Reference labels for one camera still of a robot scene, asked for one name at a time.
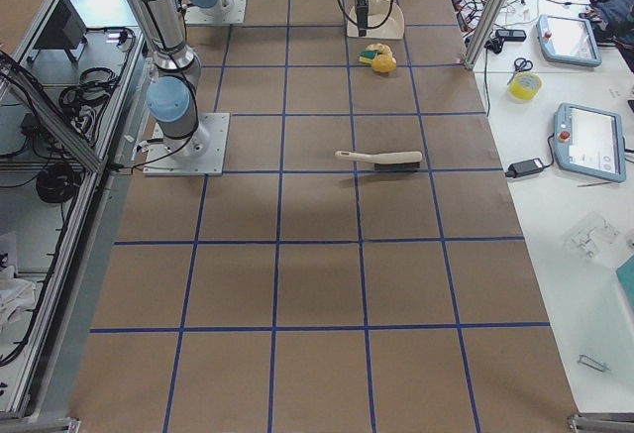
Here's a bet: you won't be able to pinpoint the beige plastic dustpan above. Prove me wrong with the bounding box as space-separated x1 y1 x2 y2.
365 0 404 42

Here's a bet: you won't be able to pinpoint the toy croissant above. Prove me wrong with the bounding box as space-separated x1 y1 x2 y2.
366 43 392 55

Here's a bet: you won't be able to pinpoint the green yellow sponge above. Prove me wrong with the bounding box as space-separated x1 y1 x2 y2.
358 50 377 65

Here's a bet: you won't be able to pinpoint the yellow toy potato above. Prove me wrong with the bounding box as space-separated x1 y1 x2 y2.
370 54 397 74

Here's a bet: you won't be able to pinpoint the beige hand brush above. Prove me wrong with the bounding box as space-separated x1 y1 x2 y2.
334 151 423 171

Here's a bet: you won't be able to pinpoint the scissors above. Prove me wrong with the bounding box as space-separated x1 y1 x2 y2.
507 57 533 85

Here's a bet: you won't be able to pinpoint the yellow tape roll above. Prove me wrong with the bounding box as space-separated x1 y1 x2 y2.
508 71 542 102

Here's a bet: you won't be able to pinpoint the far teach pendant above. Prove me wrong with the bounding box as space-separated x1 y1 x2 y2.
536 15 602 67

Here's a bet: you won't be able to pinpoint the teach pendant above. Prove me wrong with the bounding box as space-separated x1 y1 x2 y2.
554 103 626 183
536 15 602 67

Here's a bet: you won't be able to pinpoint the black power adapter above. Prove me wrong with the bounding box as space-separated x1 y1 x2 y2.
505 158 546 178

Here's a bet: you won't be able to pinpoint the near teach pendant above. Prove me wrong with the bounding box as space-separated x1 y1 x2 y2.
554 103 626 183

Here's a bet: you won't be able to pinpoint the black monitor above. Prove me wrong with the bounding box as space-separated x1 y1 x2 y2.
27 0 87 62

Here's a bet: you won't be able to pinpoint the clear plastic bag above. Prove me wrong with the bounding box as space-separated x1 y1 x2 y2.
562 212 631 268

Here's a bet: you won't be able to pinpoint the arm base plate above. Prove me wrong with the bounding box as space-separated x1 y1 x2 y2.
185 0 247 27
142 113 230 176

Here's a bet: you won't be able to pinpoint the aluminium frame post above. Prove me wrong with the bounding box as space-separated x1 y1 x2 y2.
464 0 506 70

